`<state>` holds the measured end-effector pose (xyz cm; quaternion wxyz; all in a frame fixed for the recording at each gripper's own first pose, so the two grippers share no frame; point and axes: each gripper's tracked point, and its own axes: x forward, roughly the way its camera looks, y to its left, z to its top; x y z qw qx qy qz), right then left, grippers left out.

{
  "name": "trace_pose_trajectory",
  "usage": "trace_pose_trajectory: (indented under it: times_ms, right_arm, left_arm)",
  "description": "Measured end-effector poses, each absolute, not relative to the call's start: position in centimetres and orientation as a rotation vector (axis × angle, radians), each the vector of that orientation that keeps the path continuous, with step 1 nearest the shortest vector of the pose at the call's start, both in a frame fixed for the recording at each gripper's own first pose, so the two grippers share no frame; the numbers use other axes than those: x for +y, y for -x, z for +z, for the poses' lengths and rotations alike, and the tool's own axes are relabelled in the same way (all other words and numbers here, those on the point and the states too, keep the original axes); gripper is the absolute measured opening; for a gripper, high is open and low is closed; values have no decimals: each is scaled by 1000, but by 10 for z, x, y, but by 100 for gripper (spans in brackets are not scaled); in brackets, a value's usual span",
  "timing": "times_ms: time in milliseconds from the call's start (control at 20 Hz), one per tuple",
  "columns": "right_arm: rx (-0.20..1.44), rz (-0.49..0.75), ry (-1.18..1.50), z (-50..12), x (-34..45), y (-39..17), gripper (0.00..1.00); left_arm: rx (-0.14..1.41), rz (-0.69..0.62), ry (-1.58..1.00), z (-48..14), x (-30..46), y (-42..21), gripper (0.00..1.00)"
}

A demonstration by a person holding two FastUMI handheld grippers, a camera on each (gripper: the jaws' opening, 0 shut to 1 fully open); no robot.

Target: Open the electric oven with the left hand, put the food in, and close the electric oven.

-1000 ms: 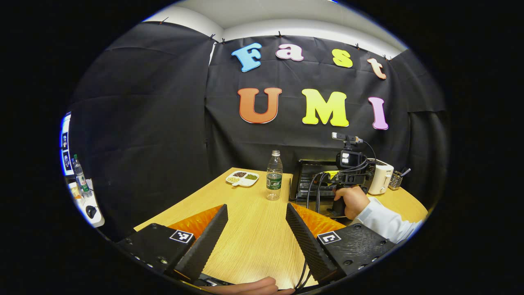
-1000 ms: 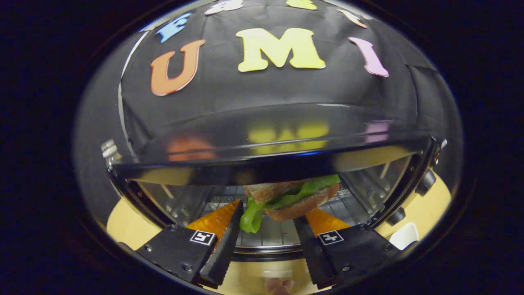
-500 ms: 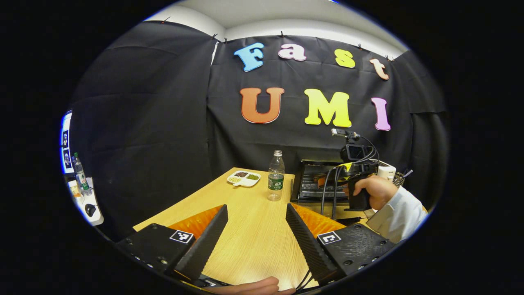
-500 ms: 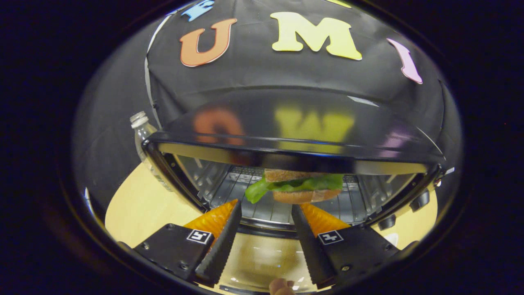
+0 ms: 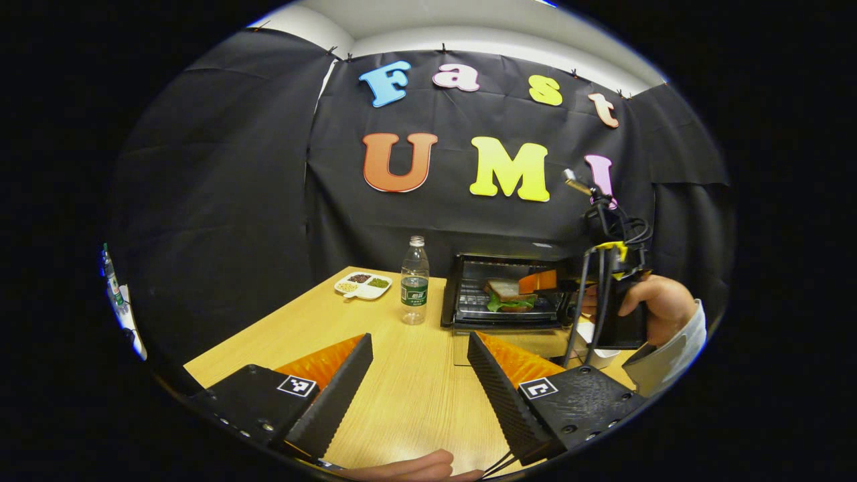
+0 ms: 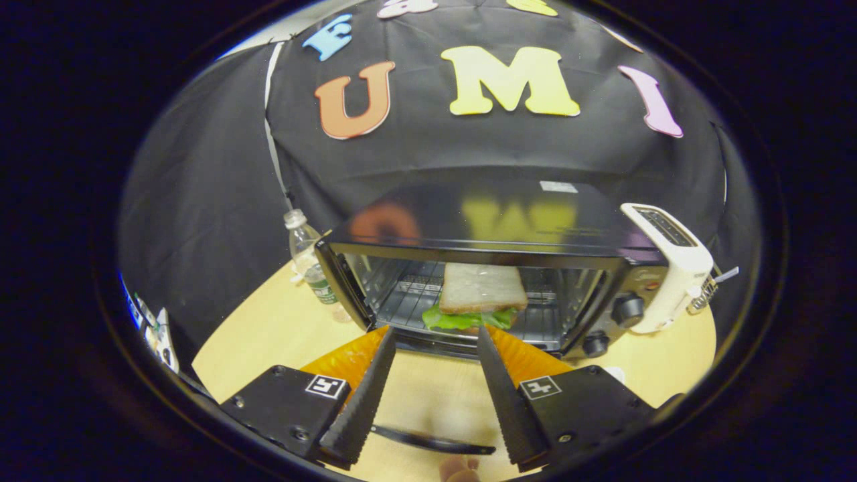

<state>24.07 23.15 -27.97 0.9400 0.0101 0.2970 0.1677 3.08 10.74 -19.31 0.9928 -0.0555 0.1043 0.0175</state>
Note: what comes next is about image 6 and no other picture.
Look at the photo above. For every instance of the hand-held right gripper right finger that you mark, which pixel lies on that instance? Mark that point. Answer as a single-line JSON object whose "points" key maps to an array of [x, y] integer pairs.
{"points": [[509, 408]]}

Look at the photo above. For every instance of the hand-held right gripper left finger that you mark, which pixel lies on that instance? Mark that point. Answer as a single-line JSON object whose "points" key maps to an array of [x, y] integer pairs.
{"points": [[365, 402]]}

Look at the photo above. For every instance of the white printed clutter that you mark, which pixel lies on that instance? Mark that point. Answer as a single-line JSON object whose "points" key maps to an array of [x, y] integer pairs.
{"points": [[157, 335]]}

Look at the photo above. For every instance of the white toaster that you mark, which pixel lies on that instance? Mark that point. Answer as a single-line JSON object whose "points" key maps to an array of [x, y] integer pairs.
{"points": [[676, 268]]}

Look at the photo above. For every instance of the lettuce sandwich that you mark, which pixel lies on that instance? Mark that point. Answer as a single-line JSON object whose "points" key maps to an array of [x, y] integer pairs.
{"points": [[479, 288]]}

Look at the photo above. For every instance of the metal spoon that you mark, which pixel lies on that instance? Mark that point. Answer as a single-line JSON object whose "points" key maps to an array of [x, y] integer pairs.
{"points": [[726, 274]]}

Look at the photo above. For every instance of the white rectangular dish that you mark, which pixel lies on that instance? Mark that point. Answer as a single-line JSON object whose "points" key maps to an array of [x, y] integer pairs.
{"points": [[614, 375]]}

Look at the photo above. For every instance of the clear plastic water bottle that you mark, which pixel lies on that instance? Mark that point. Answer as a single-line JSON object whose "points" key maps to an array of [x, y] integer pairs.
{"points": [[309, 258]]}

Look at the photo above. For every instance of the black electric oven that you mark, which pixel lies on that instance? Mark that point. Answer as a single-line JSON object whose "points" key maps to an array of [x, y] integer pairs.
{"points": [[482, 221]]}

